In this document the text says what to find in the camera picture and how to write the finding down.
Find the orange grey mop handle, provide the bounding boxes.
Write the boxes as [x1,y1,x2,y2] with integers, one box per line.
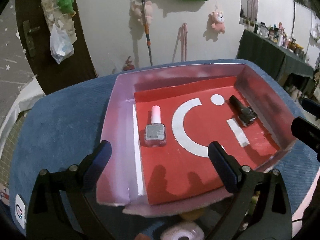
[141,0,153,66]

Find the pink nail polish bottle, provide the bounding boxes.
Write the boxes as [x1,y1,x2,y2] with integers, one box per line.
[144,105,166,147]

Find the red small fire extinguisher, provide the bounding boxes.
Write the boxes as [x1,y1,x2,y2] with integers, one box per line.
[123,56,135,71]

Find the pink hanging straps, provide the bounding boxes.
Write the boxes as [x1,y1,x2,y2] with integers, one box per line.
[172,22,188,62]

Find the green plush toy on door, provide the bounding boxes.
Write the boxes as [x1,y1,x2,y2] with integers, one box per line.
[57,0,75,17]

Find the white plastic bag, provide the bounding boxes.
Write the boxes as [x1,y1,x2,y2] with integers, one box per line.
[49,24,74,64]

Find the dark green covered side table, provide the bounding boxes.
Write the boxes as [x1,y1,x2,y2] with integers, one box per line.
[236,30,313,81]

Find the black nail polish bottle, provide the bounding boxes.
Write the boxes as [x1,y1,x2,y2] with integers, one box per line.
[229,95,258,126]

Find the pink plush pig toy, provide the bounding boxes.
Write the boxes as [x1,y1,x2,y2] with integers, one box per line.
[131,1,153,25]

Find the blue fuzzy table cover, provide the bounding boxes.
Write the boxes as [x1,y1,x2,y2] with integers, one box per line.
[7,59,319,239]

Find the pink red cardboard tray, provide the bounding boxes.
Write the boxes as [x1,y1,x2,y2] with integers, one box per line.
[96,63,294,217]

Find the dark wooden door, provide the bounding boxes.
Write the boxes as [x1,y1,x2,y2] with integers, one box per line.
[16,0,97,95]

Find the pink plush hamster toy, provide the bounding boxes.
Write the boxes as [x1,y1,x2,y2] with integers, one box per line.
[211,11,225,34]

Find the white pink round device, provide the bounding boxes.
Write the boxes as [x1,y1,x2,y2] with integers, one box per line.
[160,222,204,240]

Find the smartphone with lit screen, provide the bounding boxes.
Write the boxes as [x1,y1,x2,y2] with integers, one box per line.
[14,194,27,229]

